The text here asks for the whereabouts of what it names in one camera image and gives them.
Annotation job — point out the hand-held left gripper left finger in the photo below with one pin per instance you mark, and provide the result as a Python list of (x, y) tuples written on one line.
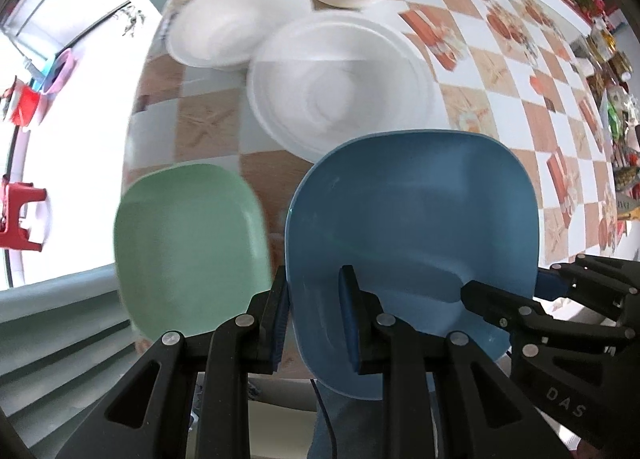
[(280, 329)]

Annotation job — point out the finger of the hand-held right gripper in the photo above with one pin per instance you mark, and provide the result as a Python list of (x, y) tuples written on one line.
[(550, 285), (490, 301)]

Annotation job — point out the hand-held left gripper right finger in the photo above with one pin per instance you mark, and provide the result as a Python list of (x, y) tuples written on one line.
[(347, 319)]

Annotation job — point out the blue square plate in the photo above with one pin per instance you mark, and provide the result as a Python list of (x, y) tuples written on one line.
[(410, 219)]

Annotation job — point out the green square plate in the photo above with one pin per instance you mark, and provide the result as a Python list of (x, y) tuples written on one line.
[(185, 249)]

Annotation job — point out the large white disposable bowl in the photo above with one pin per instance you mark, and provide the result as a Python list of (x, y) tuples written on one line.
[(340, 89)]

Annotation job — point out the person's jeans leg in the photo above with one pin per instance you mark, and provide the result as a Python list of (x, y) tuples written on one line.
[(357, 431)]

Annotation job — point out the checkered printed tablecloth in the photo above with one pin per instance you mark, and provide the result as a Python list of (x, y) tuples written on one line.
[(500, 89)]

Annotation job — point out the pile of assorted packets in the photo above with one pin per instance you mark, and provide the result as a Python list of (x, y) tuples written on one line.
[(615, 89)]

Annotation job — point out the grey ribbed panel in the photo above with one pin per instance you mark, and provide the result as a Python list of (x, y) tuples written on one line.
[(65, 339)]

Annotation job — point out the red plastic stool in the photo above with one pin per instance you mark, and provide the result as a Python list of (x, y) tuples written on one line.
[(20, 219)]

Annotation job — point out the pink plastic basin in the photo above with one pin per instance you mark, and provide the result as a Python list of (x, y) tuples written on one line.
[(62, 71)]

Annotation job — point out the red plastic basin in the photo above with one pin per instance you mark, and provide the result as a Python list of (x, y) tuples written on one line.
[(26, 104)]

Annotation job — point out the blue plastic basin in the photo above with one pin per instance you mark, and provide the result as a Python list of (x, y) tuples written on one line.
[(50, 66)]

